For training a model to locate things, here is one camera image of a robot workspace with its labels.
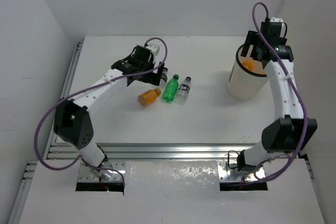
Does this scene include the left aluminium rail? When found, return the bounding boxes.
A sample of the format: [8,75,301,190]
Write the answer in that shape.
[43,40,84,159]

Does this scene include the orange bottle facing camera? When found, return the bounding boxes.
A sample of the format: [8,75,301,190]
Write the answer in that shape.
[241,59,255,71]

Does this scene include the orange bottle sideways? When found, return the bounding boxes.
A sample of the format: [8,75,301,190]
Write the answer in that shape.
[138,88,161,106]

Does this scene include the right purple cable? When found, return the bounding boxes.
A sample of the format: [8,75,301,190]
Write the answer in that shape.
[251,2,308,183]

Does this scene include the white bin with black rim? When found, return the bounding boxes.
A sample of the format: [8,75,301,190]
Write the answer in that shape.
[227,45,268,100]

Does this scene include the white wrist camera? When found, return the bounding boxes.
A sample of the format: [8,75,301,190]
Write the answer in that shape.
[145,44,160,57]
[270,17,284,25]

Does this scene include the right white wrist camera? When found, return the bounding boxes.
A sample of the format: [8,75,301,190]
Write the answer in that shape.
[270,17,284,25]

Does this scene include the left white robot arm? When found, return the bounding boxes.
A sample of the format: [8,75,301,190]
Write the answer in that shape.
[54,44,163,168]

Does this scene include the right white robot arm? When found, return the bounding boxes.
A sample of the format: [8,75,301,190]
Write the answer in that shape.
[237,21,318,172]

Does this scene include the front aluminium rail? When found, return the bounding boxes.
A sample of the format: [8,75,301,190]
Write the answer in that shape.
[47,142,297,161]

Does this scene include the black label clear bottle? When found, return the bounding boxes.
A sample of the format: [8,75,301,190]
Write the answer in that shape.
[160,67,168,87]

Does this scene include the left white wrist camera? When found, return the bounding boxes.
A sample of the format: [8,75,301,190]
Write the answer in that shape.
[145,44,160,57]

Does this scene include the green plastic bottle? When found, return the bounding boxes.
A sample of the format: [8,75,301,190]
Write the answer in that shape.
[162,74,179,103]

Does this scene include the blue label clear bottle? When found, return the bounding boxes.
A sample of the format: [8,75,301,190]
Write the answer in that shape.
[175,77,192,104]

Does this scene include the aluminium rail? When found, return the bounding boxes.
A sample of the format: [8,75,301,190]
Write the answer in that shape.
[43,40,84,159]
[47,142,297,161]

